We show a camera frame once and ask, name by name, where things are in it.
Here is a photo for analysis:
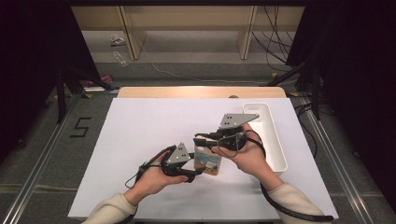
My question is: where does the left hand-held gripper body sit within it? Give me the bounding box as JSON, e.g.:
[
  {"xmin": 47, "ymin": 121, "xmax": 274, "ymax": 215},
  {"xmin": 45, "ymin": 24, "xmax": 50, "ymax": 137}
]
[{"xmin": 162, "ymin": 142, "xmax": 191, "ymax": 177}]

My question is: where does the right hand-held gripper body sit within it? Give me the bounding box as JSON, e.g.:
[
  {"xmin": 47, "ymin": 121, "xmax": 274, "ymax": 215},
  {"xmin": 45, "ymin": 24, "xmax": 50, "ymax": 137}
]
[{"xmin": 214, "ymin": 113, "xmax": 261, "ymax": 152}]

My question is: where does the small snack packet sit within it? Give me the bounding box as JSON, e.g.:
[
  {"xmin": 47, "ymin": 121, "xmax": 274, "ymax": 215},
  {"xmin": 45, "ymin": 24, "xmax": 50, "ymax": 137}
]
[{"xmin": 193, "ymin": 145, "xmax": 222, "ymax": 176}]

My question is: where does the white plastic storage bin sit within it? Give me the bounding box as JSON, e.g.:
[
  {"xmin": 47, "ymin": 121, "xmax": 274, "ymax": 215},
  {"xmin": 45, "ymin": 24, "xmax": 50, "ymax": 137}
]
[{"xmin": 242, "ymin": 103, "xmax": 288, "ymax": 174}]

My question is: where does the person's left hand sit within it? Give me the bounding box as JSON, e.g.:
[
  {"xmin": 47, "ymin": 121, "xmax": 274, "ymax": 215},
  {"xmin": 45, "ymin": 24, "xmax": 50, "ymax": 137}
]
[{"xmin": 124, "ymin": 150, "xmax": 190, "ymax": 206}]

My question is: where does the person's right hand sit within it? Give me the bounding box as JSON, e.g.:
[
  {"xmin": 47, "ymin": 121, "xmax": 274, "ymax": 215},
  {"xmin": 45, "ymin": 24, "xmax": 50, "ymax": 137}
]
[{"xmin": 211, "ymin": 122, "xmax": 275, "ymax": 188}]

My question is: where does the white table cover sheet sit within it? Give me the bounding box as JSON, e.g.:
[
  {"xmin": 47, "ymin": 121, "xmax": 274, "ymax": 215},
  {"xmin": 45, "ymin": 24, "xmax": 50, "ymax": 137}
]
[{"xmin": 67, "ymin": 97, "xmax": 340, "ymax": 220}]

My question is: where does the pink packet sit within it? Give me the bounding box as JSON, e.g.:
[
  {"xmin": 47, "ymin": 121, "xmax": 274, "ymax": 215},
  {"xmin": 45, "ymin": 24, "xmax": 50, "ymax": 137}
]
[{"xmin": 85, "ymin": 74, "xmax": 114, "ymax": 88}]

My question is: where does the light wooden shelf unit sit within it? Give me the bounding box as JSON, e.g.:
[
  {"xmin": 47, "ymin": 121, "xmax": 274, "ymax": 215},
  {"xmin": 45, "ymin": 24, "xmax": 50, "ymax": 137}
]
[{"xmin": 70, "ymin": 5, "xmax": 305, "ymax": 61}]

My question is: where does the clear plastic wrapper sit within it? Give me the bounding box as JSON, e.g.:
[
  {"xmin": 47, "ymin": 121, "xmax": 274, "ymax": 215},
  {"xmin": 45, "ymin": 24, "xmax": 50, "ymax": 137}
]
[{"xmin": 112, "ymin": 50, "xmax": 129, "ymax": 67}]

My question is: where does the small white floor object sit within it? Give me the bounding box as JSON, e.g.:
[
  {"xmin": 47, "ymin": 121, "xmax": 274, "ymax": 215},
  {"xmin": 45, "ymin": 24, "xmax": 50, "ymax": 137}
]
[{"xmin": 110, "ymin": 34, "xmax": 126, "ymax": 48}]

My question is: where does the dark curtain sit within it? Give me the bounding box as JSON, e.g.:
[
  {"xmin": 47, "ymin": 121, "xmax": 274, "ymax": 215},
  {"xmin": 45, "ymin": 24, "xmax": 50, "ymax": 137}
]
[
  {"xmin": 286, "ymin": 0, "xmax": 396, "ymax": 213},
  {"xmin": 0, "ymin": 0, "xmax": 101, "ymax": 162}
]

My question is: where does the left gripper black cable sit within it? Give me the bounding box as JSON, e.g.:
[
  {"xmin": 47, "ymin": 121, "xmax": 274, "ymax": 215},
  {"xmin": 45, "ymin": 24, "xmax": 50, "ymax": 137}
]
[{"xmin": 125, "ymin": 146, "xmax": 176, "ymax": 189}]

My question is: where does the white floor cable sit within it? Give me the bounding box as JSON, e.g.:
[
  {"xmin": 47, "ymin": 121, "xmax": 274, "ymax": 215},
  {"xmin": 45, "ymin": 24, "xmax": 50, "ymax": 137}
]
[{"xmin": 136, "ymin": 36, "xmax": 260, "ymax": 85}]

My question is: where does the bundle of black cables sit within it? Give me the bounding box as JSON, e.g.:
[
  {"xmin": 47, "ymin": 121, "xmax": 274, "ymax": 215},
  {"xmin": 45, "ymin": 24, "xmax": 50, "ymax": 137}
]
[{"xmin": 251, "ymin": 5, "xmax": 295, "ymax": 73}]

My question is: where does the metal floor rail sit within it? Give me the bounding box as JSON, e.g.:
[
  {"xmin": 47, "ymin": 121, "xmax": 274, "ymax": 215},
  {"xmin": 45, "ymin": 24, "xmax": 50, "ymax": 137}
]
[
  {"xmin": 300, "ymin": 96, "xmax": 375, "ymax": 224},
  {"xmin": 1, "ymin": 92, "xmax": 82, "ymax": 224}
]

